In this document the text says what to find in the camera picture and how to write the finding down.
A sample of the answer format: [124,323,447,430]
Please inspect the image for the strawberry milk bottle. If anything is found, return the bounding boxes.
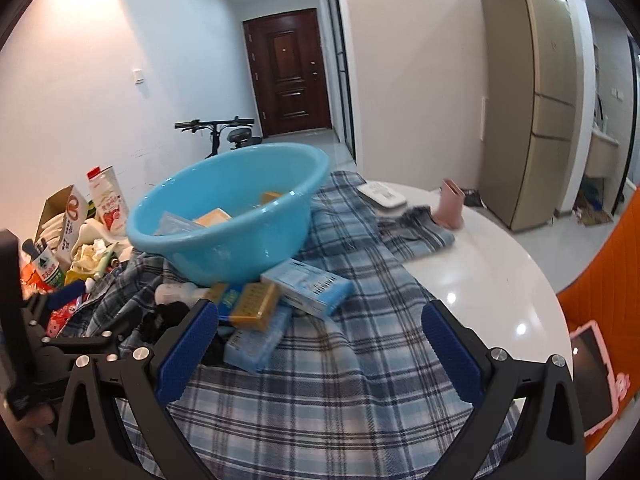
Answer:
[87,166,129,236]

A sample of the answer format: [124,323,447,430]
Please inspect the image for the black bicycle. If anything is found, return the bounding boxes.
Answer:
[174,116,262,158]

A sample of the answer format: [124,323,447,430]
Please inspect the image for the white crumpled tissue pile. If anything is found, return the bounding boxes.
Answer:
[70,219,132,278]

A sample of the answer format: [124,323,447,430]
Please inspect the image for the blue plaid cloth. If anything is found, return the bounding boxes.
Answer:
[74,170,522,480]

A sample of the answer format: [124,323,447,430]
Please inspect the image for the light blue flat box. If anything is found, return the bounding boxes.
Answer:
[224,304,293,374]

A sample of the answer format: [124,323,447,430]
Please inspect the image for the person left hand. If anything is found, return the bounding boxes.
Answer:
[1,399,54,479]

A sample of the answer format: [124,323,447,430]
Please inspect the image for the gold blue packet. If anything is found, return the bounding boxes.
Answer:
[203,283,280,332]

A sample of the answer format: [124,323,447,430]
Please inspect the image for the beige square box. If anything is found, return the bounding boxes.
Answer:
[193,208,232,228]

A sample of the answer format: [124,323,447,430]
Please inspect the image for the white light switch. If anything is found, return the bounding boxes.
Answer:
[132,68,144,84]

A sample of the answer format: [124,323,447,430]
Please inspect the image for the beige refrigerator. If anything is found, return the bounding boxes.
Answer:
[480,0,577,232]

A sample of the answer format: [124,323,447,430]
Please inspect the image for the white wipes packet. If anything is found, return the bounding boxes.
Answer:
[154,211,202,236]

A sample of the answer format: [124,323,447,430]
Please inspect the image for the open cardboard snack box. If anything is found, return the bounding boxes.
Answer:
[34,185,88,271]

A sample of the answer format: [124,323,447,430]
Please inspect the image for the pink cup holder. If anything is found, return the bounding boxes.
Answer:
[432,179,465,231]

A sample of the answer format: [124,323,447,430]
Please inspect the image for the pink case tablet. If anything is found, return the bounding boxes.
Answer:
[570,320,630,437]

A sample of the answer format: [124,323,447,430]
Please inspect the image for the red snack bags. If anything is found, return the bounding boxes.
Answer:
[21,263,96,338]

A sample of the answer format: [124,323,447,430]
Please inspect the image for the dark red door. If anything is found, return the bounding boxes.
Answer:
[243,8,332,138]

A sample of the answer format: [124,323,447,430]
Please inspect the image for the white remote control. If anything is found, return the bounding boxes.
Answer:
[356,182,407,209]

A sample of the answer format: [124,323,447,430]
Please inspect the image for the light blue carton box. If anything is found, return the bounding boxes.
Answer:
[260,259,355,318]

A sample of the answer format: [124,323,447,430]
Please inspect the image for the orange soap box lid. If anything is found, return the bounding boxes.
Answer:
[260,191,282,205]

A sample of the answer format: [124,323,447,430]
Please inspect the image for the orange chair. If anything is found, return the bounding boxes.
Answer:
[558,197,639,452]

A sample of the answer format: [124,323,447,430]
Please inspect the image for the blue plastic basin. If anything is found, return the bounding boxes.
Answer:
[126,143,330,287]

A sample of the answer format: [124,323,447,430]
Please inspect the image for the white tube bottle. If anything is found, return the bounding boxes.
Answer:
[154,283,208,308]

